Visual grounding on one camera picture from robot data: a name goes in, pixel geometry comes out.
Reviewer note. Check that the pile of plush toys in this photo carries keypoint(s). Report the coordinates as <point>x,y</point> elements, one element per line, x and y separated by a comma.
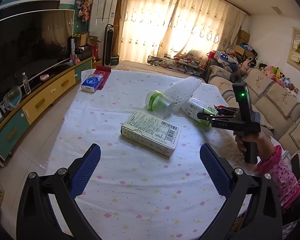
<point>272,72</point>

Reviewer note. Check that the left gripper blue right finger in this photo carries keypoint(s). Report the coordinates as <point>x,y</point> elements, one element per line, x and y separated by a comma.
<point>251,209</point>

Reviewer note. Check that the white dotted tablecloth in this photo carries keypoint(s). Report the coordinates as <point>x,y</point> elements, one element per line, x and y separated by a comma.
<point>136,193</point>

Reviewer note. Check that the beige fabric sofa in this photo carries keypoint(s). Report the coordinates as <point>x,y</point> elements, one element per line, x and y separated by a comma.
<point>279,110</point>

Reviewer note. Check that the white foam fruit net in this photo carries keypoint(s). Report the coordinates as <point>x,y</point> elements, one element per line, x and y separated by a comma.
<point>181,91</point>

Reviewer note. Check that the person's right hand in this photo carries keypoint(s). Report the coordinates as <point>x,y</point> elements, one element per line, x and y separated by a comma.
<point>264,145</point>

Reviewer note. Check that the pink sleeved right forearm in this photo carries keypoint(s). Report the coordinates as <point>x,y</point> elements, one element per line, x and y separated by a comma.
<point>286,184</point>

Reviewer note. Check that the clear green lidded cup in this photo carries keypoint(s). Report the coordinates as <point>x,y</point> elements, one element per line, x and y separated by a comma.
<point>159,103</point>

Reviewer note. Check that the cream embroidered curtains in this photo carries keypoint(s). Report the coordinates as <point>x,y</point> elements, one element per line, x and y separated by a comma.
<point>175,28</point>

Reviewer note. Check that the pile of books and toys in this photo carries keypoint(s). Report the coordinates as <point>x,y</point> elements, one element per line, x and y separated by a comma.
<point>184,65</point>

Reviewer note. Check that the artificial flower wall decoration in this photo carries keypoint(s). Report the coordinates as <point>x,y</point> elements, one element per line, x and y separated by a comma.
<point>84,9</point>

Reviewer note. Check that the large flat screen television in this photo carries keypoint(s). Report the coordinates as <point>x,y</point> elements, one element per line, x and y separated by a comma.
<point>31,43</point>

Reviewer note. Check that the clear water bottle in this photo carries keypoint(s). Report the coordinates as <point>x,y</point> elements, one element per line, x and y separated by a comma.
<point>26,84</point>

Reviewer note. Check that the white standing air conditioner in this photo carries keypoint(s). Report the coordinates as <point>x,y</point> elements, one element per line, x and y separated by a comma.
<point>102,14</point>

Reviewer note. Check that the yellow green tv cabinet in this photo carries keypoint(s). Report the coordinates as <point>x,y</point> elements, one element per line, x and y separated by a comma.
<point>16,123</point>

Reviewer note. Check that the glass bowl on cabinet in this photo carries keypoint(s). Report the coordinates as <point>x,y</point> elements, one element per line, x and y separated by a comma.
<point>12,98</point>

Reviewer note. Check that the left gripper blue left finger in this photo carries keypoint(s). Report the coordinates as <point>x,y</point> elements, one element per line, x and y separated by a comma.
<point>36,218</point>

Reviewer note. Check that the green white carton box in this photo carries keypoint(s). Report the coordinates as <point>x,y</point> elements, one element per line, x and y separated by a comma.
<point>151,132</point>

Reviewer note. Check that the black tower fan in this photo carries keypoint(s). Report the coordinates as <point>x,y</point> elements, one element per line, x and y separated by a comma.
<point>108,44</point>

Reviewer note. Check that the blue tissue pack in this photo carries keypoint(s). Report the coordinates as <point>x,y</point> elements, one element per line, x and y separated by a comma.
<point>91,83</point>

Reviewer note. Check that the red envelope box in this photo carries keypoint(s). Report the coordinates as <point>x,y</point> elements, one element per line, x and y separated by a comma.
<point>103,71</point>

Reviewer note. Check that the red snack wrapper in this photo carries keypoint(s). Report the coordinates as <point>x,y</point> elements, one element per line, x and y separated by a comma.
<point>219,107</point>

